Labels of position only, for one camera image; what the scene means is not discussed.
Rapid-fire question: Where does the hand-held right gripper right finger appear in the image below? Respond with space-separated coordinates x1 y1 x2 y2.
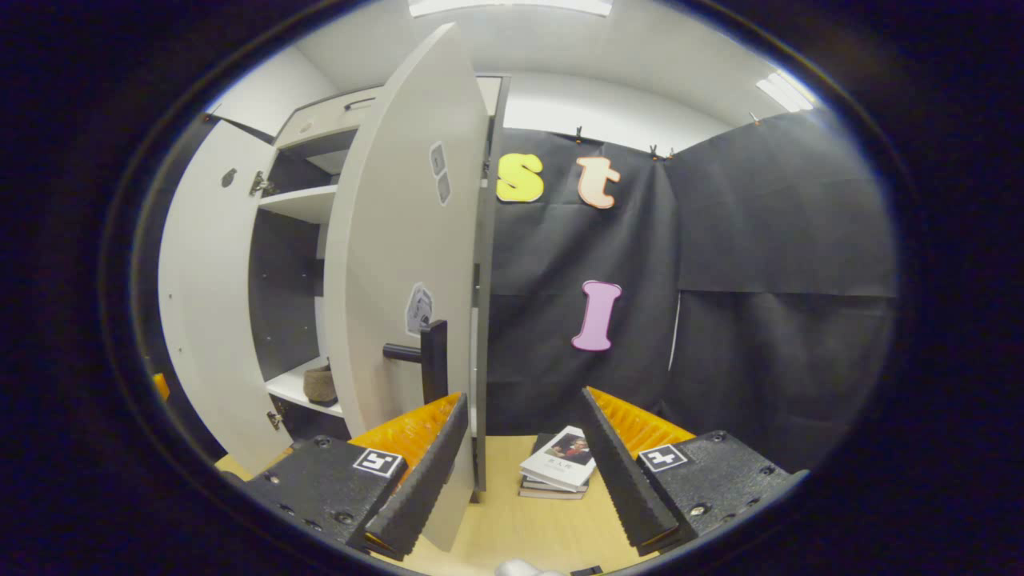
574 387 807 559

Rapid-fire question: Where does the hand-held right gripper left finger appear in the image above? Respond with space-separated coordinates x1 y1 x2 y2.
242 391 470 559

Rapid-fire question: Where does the white shoe cabinet door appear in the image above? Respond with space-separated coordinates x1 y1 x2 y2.
158 120 293 474
324 22 490 553

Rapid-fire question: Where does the brown fluffy shoe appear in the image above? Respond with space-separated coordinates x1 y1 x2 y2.
302 362 339 407

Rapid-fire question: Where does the white shoe cabinet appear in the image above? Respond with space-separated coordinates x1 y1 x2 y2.
158 22 513 553

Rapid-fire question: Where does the white cabinet shelf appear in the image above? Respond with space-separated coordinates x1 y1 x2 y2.
258 186 337 225

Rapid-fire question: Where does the white cabinet drawer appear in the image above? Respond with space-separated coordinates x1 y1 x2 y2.
276 86 378 150

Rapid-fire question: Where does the white cover book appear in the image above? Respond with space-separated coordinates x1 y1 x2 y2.
520 426 597 493

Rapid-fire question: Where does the dark cover book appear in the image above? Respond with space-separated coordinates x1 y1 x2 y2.
518 476 589 501

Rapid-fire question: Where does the long ceiling light panel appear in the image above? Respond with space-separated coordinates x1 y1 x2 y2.
408 0 613 18
756 72 817 113

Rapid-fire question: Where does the black door handle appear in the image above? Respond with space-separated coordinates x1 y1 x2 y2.
382 320 449 405

